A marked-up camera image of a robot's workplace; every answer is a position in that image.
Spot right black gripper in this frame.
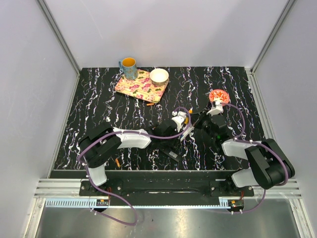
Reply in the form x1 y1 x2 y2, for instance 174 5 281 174
187 109 216 140

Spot white remote blue batteries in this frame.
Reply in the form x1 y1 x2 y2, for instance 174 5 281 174
180 125 194 142

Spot black remote orange batteries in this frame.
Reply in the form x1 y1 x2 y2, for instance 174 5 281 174
159 148 181 163

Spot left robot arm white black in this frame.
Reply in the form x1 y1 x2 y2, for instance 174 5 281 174
79 120 181 196

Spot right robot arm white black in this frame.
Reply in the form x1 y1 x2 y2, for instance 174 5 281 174
194 115 295 196

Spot red patterned small dish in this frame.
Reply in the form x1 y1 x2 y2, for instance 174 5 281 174
209 89 230 104

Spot pink floral tray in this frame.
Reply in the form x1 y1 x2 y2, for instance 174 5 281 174
115 69 169 104

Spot white ceramic bowl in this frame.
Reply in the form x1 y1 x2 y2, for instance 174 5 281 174
150 68 169 86

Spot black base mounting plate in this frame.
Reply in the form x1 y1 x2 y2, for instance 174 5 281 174
79 170 256 206

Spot blue floral mug orange inside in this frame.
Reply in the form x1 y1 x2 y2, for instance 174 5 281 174
118 58 138 80

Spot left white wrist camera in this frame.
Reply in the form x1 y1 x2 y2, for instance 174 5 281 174
172 111 188 132

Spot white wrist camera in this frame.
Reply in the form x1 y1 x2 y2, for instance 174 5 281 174
207 101 223 116
172 111 188 132

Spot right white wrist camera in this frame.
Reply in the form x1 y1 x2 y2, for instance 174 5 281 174
207 101 223 116

